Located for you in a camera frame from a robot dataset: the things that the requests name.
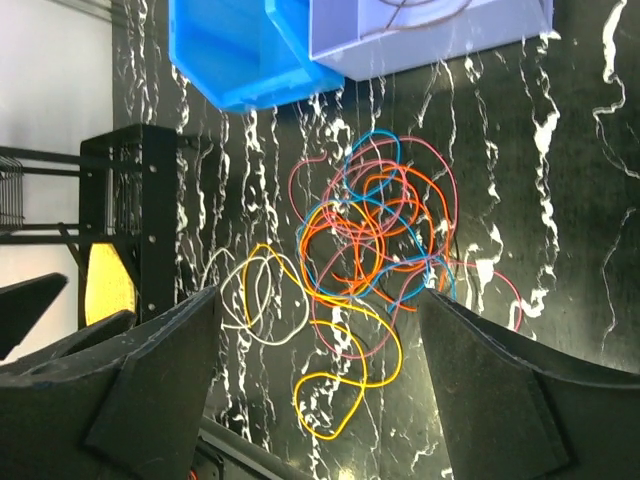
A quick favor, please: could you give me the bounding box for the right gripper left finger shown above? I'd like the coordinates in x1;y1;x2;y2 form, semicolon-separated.
1;287;221;479

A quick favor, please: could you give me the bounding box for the black wire dish rack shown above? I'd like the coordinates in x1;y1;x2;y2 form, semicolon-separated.
1;124;181;322

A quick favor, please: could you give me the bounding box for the blue thin cable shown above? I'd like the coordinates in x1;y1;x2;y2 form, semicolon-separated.
295;129;457;307

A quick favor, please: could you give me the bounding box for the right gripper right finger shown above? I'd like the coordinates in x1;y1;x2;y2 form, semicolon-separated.
419;290;639;479

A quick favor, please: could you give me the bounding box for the lavender plastic bin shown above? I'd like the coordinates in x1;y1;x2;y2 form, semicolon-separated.
309;0;554;81

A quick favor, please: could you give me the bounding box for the white thin cable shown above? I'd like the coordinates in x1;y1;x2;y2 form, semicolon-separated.
199;247;311;347

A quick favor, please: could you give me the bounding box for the blue plastic bin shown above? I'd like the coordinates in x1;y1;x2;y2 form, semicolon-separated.
168;0;345;114

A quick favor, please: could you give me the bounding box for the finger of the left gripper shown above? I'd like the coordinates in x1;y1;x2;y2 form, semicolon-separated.
1;273;68;359

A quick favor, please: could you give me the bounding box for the black thin cable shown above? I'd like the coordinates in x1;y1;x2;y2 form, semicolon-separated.
362;0;474;39

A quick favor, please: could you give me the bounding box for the pink thin cable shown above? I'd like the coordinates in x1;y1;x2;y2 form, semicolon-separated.
288;135;524;361

